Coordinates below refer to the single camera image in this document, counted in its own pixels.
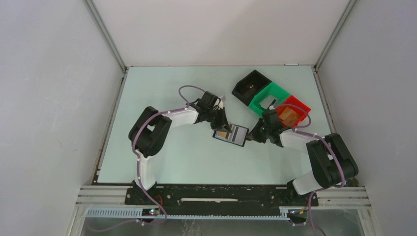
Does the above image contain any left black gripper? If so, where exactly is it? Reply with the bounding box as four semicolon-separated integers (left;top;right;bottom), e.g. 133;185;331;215
205;107;231;134

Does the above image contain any orange brown credit card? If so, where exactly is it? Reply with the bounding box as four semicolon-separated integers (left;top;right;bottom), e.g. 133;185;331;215
216;131;230;140

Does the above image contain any black card holder wallet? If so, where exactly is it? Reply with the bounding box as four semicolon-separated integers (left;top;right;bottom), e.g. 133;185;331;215
212;124;249;147

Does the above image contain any blue grey credit card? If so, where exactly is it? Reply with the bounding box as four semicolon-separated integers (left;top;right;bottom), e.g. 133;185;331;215
229;124;249;147

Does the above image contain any white card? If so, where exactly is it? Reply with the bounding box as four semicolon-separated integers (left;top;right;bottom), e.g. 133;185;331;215
260;96;280;110

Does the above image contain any black plastic bin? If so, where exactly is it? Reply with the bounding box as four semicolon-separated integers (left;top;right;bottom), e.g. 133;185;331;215
232;70;272;106

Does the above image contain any red plastic bin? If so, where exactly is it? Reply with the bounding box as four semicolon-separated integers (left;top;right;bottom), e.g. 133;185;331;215
276;95;311;127

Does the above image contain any green plastic bin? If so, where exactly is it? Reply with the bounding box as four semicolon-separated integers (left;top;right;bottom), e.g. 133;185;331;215
248;82;291;117

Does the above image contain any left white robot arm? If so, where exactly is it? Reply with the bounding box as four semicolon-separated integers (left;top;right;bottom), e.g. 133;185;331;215
128;91;231;205

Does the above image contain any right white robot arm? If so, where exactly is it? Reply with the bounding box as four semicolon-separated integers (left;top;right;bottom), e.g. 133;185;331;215
246;110;358;206

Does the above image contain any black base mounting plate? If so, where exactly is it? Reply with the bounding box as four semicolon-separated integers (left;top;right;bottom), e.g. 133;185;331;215
124;183;319;217

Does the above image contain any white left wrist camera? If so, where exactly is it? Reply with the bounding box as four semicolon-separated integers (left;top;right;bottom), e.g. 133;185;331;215
217;96;226;109

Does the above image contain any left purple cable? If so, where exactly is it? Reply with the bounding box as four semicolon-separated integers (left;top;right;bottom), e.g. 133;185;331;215
131;85;206;226

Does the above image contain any aluminium frame rail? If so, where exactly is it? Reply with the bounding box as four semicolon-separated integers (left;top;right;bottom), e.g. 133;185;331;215
76;184;371;220

